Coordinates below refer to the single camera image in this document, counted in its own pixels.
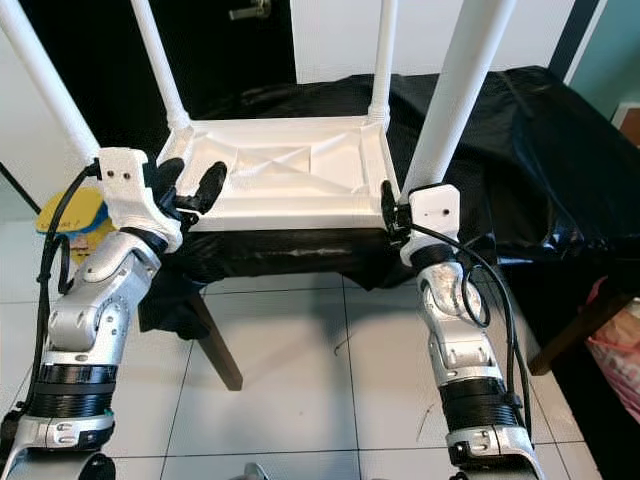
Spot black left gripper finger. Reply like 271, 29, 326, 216
197, 159, 230, 218
154, 156, 184, 203

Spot white plastic children table top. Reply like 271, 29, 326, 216
155, 115, 402, 234

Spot yellow box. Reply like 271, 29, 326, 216
35, 188, 110, 264

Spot black door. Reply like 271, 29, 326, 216
15, 0, 297, 201

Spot dark wooden table leg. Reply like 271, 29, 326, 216
528, 290, 640, 377
185, 290, 247, 394

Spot black plastic sheet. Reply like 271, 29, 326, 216
140, 65, 640, 337

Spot pink paper bag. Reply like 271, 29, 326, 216
585, 275, 640, 424

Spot black rubber floor mat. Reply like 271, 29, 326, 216
500, 265, 640, 480

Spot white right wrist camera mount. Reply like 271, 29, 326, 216
397, 183, 462, 267

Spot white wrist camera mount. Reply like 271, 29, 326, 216
97, 148, 184, 252
397, 183, 462, 267

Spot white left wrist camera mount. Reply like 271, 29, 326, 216
97, 148, 184, 252

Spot brass door handle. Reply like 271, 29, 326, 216
228, 0, 274, 23

